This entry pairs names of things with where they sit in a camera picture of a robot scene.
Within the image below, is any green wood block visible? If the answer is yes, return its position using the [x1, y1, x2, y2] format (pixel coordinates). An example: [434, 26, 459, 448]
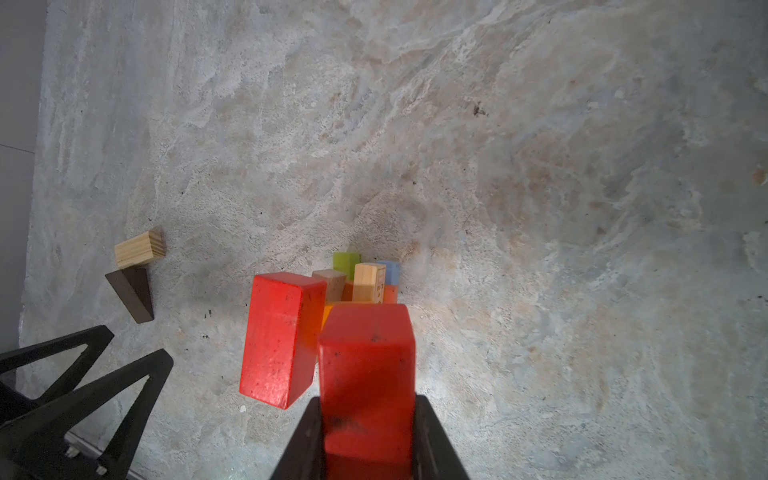
[332, 251, 361, 283]

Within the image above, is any blue wood block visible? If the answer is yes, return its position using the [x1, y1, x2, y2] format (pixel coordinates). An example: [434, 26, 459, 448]
[377, 260, 400, 286]

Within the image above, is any light natural wood block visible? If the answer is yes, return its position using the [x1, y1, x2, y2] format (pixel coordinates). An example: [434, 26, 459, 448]
[114, 230, 165, 269]

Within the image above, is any yellow orange wood block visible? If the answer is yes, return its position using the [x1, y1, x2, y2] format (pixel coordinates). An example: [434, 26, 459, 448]
[321, 302, 337, 328]

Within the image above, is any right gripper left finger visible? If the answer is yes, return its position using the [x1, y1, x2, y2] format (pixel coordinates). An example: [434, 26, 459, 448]
[270, 396, 326, 480]

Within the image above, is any dark brown wood block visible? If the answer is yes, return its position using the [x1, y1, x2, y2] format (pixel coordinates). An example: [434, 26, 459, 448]
[105, 266, 154, 324]

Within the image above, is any engraved natural wood block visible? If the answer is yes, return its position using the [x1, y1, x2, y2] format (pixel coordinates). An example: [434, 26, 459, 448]
[352, 263, 386, 304]

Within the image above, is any tan wood block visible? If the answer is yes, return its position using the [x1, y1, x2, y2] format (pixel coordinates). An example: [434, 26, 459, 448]
[311, 269, 347, 303]

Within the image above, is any red wood block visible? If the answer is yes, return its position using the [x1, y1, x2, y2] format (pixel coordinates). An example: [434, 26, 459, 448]
[239, 272, 327, 410]
[319, 304, 416, 479]

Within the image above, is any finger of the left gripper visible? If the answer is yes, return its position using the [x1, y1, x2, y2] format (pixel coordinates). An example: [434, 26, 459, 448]
[0, 325, 116, 421]
[1, 349, 174, 479]

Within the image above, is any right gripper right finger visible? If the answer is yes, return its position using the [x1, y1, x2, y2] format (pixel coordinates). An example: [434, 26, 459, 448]
[412, 395, 469, 480]

